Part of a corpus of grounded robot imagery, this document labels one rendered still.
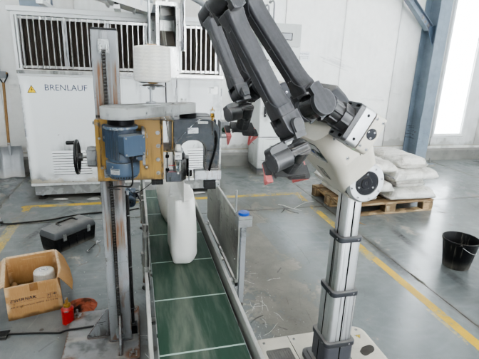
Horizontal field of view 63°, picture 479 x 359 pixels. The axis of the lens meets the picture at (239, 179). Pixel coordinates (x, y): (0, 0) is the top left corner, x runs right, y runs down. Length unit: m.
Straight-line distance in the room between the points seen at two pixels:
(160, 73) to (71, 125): 3.11
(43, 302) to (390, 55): 6.23
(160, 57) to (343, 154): 0.90
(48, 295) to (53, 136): 2.37
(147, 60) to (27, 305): 1.84
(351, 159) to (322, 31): 5.37
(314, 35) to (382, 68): 1.36
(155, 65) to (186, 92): 2.99
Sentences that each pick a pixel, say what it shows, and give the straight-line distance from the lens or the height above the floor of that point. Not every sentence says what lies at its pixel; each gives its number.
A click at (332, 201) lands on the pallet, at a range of 4.83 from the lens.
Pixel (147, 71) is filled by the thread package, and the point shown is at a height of 1.57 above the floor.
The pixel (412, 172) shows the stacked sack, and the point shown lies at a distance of 4.92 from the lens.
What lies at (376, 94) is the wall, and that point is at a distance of 7.24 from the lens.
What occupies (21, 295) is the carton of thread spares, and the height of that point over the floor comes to 0.17.
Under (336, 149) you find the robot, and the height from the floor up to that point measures 1.35.
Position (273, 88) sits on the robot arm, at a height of 1.56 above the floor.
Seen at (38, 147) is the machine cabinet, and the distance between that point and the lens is 4.95.
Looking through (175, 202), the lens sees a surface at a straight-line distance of 2.40.
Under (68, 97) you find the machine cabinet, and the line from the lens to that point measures 4.79.
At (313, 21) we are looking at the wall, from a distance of 6.64.
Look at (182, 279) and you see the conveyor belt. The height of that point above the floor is 0.38.
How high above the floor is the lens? 1.63
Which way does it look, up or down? 17 degrees down
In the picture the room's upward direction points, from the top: 2 degrees clockwise
